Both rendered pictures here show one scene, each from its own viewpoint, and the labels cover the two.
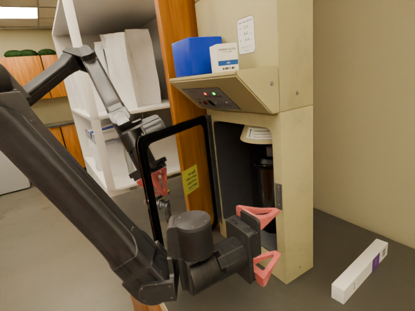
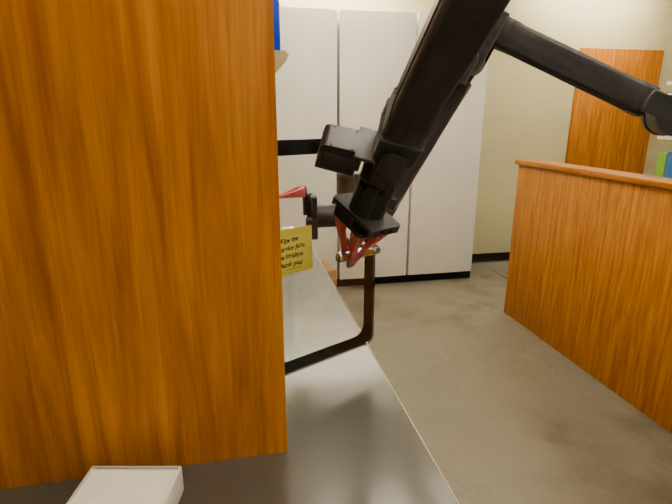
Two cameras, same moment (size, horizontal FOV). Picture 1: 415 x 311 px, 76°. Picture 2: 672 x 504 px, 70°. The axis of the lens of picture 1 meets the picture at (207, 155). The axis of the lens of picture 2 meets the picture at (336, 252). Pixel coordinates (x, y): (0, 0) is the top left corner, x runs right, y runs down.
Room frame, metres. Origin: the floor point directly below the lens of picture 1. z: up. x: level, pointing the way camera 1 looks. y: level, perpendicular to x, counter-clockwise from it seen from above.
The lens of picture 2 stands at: (1.45, 0.36, 1.42)
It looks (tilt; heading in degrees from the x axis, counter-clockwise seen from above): 16 degrees down; 198
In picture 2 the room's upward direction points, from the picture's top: straight up
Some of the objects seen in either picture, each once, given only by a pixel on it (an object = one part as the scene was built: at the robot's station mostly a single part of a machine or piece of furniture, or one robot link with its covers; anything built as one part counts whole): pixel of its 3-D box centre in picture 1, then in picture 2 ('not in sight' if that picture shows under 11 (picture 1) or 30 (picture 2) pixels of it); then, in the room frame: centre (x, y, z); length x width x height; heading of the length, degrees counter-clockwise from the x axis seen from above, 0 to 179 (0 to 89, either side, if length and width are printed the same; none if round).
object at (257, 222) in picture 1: (259, 224); not in sight; (0.44, -0.08, 1.23); 0.09 x 0.07 x 0.07; 120
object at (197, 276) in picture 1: (199, 268); not in sight; (0.37, 0.04, 1.21); 0.07 x 0.06 x 0.07; 120
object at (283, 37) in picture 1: (271, 131); not in sight; (0.79, -0.20, 1.33); 0.32 x 0.25 x 0.77; 30
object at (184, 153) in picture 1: (185, 190); (308, 259); (0.73, 0.08, 1.19); 0.30 x 0.01 x 0.40; 147
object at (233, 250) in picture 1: (229, 256); not in sight; (0.40, -0.02, 1.20); 0.07 x 0.07 x 0.10; 30
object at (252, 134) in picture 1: (270, 126); not in sight; (0.76, -0.19, 1.34); 0.18 x 0.18 x 0.05
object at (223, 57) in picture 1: (223, 58); not in sight; (0.66, -0.06, 1.54); 0.05 x 0.05 x 0.06; 15
